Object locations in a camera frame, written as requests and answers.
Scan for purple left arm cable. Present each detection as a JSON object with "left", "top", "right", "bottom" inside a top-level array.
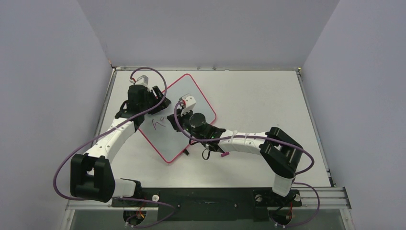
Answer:
[{"left": 52, "top": 67, "right": 178, "bottom": 230}]

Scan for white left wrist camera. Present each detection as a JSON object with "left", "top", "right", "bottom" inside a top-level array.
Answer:
[{"left": 135, "top": 75, "right": 149, "bottom": 87}]

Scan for aluminium front rail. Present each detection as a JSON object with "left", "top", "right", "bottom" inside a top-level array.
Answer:
[{"left": 66, "top": 186, "right": 351, "bottom": 211}]

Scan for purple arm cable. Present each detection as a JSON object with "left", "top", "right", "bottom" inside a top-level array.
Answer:
[
  {"left": 52, "top": 67, "right": 178, "bottom": 230},
  {"left": 173, "top": 101, "right": 321, "bottom": 229}
]

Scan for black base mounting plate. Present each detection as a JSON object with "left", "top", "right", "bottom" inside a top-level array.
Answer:
[{"left": 112, "top": 187, "right": 302, "bottom": 224}]

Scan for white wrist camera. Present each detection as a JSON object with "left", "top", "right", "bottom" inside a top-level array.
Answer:
[
  {"left": 180, "top": 94, "right": 196, "bottom": 115},
  {"left": 135, "top": 75, "right": 149, "bottom": 87}
]

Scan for pink framed whiteboard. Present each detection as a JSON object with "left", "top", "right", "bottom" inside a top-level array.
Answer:
[{"left": 137, "top": 73, "right": 217, "bottom": 164}]

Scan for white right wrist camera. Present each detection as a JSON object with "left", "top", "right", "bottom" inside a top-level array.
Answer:
[{"left": 180, "top": 94, "right": 196, "bottom": 115}]

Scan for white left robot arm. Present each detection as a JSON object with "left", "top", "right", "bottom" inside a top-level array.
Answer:
[{"left": 70, "top": 84, "right": 171, "bottom": 206}]

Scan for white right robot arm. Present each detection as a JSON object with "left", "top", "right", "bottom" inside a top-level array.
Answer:
[{"left": 167, "top": 109, "right": 303, "bottom": 205}]

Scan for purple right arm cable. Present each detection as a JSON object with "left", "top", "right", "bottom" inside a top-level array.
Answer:
[{"left": 173, "top": 101, "right": 321, "bottom": 229}]

